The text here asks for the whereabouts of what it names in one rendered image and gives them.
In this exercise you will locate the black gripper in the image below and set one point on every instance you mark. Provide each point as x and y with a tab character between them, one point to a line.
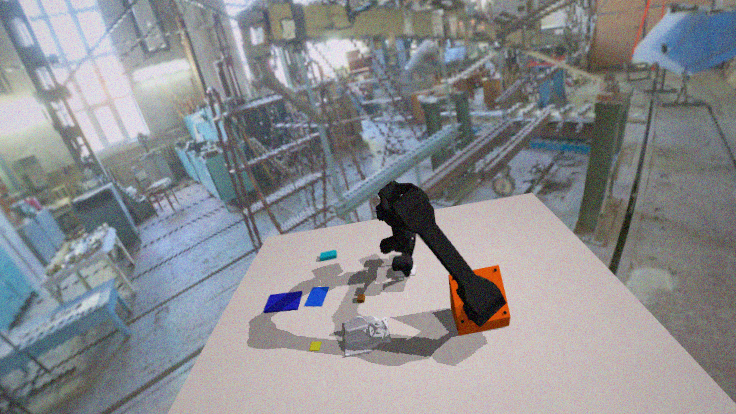
405	246

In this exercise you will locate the small teal block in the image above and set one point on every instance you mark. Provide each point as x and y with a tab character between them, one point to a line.
328	255

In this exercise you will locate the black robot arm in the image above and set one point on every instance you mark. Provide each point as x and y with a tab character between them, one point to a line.
413	212

